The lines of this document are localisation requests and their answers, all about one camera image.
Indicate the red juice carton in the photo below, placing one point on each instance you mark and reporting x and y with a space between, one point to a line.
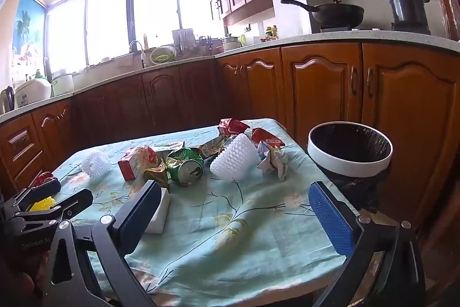
133 166

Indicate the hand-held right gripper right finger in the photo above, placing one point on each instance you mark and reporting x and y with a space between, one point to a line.
330 217

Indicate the green white small carton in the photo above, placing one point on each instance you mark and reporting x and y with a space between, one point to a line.
171 147

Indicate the small white foam net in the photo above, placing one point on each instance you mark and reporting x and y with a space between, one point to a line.
95 164

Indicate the condiment jars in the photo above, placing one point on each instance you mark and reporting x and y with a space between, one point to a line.
271 33

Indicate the blue wall poster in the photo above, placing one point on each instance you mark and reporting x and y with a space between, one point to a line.
27 30

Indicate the floral light green tablecloth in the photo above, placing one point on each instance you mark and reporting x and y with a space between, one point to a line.
233 220

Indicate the white bin with black liner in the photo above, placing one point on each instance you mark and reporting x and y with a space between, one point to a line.
345 168

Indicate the person's left hand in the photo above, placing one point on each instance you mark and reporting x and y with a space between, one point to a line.
34 274

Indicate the flat red wrapper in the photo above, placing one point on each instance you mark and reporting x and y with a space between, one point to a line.
266 138

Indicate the yellow bottle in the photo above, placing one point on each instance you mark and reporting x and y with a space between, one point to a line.
145 41

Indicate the small steel pot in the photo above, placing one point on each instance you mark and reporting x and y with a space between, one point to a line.
230 43

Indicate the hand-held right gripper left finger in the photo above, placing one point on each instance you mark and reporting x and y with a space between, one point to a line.
141 211

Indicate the green drink pouch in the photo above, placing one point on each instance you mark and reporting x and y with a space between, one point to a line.
212 147

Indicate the white cooking pot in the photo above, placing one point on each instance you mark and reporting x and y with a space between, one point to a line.
63 83

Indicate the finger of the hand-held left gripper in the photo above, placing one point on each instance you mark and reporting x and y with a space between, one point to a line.
41 189
73 202

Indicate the black wok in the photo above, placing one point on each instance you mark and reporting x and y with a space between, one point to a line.
337 17

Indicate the crumpled red wrapper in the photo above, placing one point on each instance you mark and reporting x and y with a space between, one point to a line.
231 127

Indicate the steel kettle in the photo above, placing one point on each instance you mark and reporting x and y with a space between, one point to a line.
7 100

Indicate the kitchen window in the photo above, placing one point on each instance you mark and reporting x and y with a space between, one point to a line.
154 8

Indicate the white rice cooker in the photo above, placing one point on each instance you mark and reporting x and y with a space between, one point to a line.
32 91

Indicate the sink faucet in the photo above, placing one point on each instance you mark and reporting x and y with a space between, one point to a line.
138 50

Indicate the crushed green can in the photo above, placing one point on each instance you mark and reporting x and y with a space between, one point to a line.
185 166

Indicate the large white foam net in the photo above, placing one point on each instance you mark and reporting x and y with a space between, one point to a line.
235 157

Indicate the yellow foam net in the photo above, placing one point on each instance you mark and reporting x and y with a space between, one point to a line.
43 203

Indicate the green cup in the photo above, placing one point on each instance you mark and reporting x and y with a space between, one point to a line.
243 40

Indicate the crumpled printed paper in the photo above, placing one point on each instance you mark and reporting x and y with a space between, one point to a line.
273 161

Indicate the colander with greens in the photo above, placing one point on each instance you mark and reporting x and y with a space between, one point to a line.
163 55

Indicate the gold foil wrapper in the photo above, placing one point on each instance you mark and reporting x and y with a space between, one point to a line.
156 175

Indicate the white tissue pack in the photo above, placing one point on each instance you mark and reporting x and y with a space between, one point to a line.
159 215

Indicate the dark stock pot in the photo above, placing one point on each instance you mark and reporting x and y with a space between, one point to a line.
408 10

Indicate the gas stove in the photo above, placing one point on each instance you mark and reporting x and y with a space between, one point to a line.
373 30

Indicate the wooden base cabinets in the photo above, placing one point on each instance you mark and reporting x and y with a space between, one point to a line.
323 87

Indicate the utensil rack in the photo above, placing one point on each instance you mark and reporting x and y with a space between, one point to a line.
183 41

